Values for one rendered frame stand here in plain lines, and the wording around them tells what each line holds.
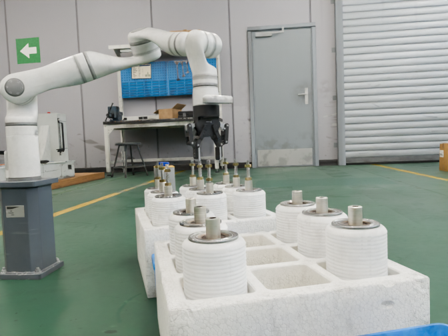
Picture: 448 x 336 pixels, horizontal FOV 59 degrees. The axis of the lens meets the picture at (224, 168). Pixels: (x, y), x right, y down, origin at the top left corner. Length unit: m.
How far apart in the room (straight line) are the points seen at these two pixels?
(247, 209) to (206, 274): 0.58
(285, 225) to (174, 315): 0.39
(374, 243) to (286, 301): 0.17
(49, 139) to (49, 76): 3.44
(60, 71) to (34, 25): 6.04
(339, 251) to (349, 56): 5.70
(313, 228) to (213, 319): 0.28
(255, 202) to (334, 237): 0.51
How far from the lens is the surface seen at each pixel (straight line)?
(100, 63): 1.37
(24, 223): 1.37
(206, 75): 1.11
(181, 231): 0.69
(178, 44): 1.20
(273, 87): 6.16
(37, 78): 1.37
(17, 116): 1.39
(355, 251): 0.65
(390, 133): 6.30
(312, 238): 0.76
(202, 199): 1.10
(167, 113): 5.82
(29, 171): 1.38
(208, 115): 1.10
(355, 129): 6.19
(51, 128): 4.80
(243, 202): 1.13
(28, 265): 1.40
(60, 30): 7.16
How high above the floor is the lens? 0.39
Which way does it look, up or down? 4 degrees down
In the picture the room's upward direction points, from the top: 2 degrees counter-clockwise
